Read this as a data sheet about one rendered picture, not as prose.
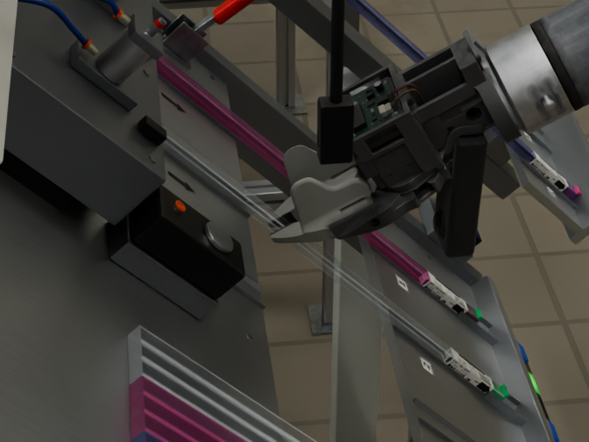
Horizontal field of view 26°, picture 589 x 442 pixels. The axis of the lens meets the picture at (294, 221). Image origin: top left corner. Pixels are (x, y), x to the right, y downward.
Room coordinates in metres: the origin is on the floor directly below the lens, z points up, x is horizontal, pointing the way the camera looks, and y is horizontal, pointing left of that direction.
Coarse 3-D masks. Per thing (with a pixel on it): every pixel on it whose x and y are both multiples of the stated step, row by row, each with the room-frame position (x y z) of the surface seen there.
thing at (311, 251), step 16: (176, 144) 0.80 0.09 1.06; (192, 160) 0.80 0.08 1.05; (208, 160) 0.81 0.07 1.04; (208, 176) 0.80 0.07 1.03; (224, 176) 0.81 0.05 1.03; (224, 192) 0.80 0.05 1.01; (240, 192) 0.80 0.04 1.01; (256, 208) 0.80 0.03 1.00; (272, 224) 0.81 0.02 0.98; (288, 224) 0.82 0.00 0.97; (304, 256) 0.81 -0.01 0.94; (320, 256) 0.81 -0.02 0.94; (336, 272) 0.81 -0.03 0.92; (352, 272) 0.83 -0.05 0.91; (352, 288) 0.81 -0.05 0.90; (368, 288) 0.82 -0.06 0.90; (368, 304) 0.82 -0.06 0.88; (384, 304) 0.82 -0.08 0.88; (400, 320) 0.82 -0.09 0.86; (416, 336) 0.82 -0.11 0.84; (432, 336) 0.83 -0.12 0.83; (432, 352) 0.82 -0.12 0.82; (448, 352) 0.83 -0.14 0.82; (496, 384) 0.84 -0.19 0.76
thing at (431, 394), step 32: (384, 256) 0.93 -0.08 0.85; (416, 256) 0.99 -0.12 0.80; (384, 288) 0.87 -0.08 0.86; (416, 288) 0.92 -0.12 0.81; (384, 320) 0.83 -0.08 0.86; (416, 320) 0.86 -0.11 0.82; (448, 320) 0.91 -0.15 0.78; (480, 320) 0.96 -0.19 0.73; (416, 352) 0.81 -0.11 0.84; (480, 352) 0.91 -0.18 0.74; (416, 384) 0.76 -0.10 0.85; (448, 384) 0.80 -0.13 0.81; (416, 416) 0.71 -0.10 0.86; (448, 416) 0.75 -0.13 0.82; (480, 416) 0.79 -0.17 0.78; (512, 416) 0.83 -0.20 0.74
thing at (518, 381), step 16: (480, 288) 1.02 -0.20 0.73; (480, 304) 1.00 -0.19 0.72; (496, 304) 0.99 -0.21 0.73; (496, 320) 0.97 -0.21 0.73; (496, 336) 0.95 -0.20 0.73; (512, 336) 0.94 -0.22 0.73; (496, 352) 0.93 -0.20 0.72; (512, 352) 0.92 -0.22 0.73; (512, 368) 0.90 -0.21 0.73; (512, 384) 0.88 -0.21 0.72; (528, 384) 0.87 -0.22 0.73; (528, 400) 0.85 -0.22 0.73; (528, 416) 0.84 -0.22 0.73; (544, 416) 0.83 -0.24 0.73; (528, 432) 0.82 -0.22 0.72; (544, 432) 0.81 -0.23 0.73
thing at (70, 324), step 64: (192, 64) 0.98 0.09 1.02; (192, 128) 0.86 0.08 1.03; (0, 192) 0.60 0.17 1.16; (192, 192) 0.77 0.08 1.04; (0, 256) 0.54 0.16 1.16; (64, 256) 0.59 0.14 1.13; (0, 320) 0.49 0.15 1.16; (64, 320) 0.53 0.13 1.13; (128, 320) 0.57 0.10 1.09; (192, 320) 0.62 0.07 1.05; (256, 320) 0.67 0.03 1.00; (0, 384) 0.45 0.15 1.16; (64, 384) 0.48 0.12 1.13; (128, 384) 0.51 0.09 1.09; (256, 384) 0.60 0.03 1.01
